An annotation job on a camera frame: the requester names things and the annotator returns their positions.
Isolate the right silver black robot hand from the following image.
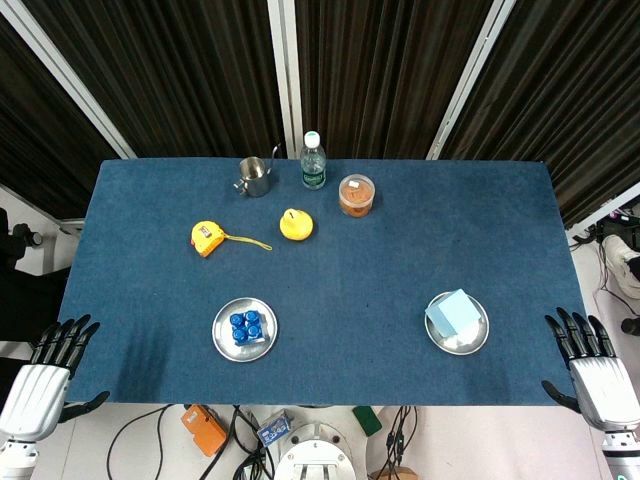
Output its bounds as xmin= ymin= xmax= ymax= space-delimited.
xmin=541 ymin=306 xmax=635 ymax=434

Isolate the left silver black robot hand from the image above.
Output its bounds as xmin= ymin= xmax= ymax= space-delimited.
xmin=0 ymin=313 xmax=111 ymax=443

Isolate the light blue foam cube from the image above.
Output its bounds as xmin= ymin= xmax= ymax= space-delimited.
xmin=424 ymin=288 xmax=482 ymax=339

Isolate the dark blue toy brick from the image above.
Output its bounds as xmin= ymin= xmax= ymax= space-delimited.
xmin=229 ymin=309 xmax=267 ymax=348

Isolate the white silver robot base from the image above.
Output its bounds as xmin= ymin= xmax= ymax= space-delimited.
xmin=273 ymin=419 xmax=372 ymax=480

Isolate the black office chair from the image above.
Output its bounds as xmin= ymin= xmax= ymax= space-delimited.
xmin=0 ymin=207 xmax=72 ymax=362

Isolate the white sneaker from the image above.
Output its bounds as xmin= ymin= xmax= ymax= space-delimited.
xmin=601 ymin=233 xmax=640 ymax=297

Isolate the round steel plate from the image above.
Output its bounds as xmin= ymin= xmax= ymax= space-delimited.
xmin=211 ymin=297 xmax=280 ymax=362
xmin=424 ymin=292 xmax=491 ymax=357

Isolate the orange device box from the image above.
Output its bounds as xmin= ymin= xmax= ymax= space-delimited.
xmin=180 ymin=403 xmax=229 ymax=458

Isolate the dark green block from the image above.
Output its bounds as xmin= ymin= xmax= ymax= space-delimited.
xmin=351 ymin=405 xmax=384 ymax=437

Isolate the yellow tape measure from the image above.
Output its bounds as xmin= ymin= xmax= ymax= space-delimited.
xmin=190 ymin=220 xmax=274 ymax=259

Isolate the blue printed card box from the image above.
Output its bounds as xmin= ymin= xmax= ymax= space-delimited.
xmin=255 ymin=409 xmax=293 ymax=448

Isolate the black pleated curtain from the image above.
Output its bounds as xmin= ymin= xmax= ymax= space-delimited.
xmin=439 ymin=0 xmax=640 ymax=229
xmin=19 ymin=0 xmax=284 ymax=161
xmin=294 ymin=0 xmax=495 ymax=161
xmin=0 ymin=14 xmax=120 ymax=221

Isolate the blue tablecloth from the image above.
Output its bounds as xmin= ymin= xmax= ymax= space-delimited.
xmin=58 ymin=157 xmax=587 ymax=407

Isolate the clear jar of rubber bands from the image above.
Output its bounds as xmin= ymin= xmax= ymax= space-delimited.
xmin=338 ymin=173 xmax=377 ymax=218

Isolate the steel gooseneck pitcher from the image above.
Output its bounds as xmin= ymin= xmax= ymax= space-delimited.
xmin=232 ymin=142 xmax=284 ymax=199

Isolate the yellow toy pear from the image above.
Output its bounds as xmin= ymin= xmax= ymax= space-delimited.
xmin=278 ymin=208 xmax=316 ymax=243

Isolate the clear water bottle green label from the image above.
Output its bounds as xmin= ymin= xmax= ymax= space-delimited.
xmin=300 ymin=130 xmax=328 ymax=191

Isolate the black looped floor cable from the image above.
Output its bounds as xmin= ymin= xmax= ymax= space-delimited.
xmin=106 ymin=404 xmax=174 ymax=480

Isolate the white frame rail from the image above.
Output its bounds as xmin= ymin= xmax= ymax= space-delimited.
xmin=0 ymin=181 xmax=87 ymax=236
xmin=566 ymin=181 xmax=640 ymax=240

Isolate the black cable bundle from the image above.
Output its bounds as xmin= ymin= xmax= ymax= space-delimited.
xmin=373 ymin=405 xmax=419 ymax=480

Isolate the white frame post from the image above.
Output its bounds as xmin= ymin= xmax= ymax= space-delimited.
xmin=0 ymin=0 xmax=138 ymax=161
xmin=425 ymin=0 xmax=519 ymax=161
xmin=266 ymin=0 xmax=304 ymax=161

